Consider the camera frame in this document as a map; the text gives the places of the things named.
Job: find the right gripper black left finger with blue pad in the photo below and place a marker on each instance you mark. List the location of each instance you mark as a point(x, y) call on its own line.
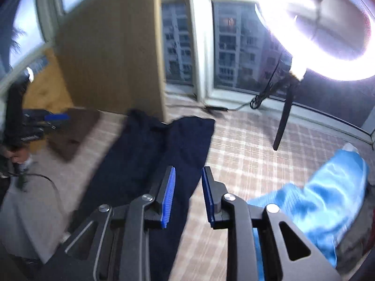
point(113, 242)

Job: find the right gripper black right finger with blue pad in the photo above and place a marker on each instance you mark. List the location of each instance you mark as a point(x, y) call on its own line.
point(262, 239)

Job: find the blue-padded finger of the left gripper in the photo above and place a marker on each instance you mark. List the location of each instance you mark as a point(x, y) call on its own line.
point(56, 117)

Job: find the navy blue garment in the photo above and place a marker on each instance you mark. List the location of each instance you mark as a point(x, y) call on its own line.
point(140, 157)

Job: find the folded brown clothes stack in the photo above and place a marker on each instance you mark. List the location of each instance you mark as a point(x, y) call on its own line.
point(66, 141)

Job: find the person's left hand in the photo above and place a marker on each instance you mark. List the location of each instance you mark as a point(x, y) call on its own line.
point(21, 157)

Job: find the light blue striped garment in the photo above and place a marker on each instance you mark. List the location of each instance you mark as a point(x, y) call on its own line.
point(327, 205)

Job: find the grey bed sheet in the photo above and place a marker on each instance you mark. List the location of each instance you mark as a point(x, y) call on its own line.
point(33, 220)

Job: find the light wooden cabinet panel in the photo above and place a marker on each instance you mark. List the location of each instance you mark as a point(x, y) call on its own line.
point(111, 56)

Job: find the black power adapter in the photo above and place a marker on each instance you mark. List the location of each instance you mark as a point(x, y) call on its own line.
point(215, 109)

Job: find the black tripod stand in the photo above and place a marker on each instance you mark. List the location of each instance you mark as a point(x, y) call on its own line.
point(291, 82)

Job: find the white ring light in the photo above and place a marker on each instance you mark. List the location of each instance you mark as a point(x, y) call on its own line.
point(332, 38)

